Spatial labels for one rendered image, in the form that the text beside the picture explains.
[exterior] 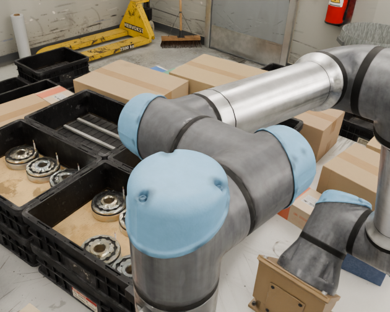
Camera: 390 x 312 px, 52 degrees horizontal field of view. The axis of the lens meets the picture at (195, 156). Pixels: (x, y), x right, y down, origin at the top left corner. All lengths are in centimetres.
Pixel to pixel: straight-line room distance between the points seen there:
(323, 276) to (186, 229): 76
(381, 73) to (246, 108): 25
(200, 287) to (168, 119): 18
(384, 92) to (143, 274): 47
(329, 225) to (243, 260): 35
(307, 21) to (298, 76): 359
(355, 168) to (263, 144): 109
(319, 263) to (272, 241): 35
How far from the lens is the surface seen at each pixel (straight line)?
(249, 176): 33
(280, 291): 104
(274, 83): 55
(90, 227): 116
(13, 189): 135
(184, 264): 30
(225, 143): 37
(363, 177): 141
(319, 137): 163
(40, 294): 121
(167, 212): 27
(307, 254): 100
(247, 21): 450
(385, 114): 68
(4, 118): 169
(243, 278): 121
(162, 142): 41
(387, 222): 89
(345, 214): 100
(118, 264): 103
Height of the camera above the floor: 164
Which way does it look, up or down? 35 degrees down
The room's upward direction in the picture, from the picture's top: 3 degrees clockwise
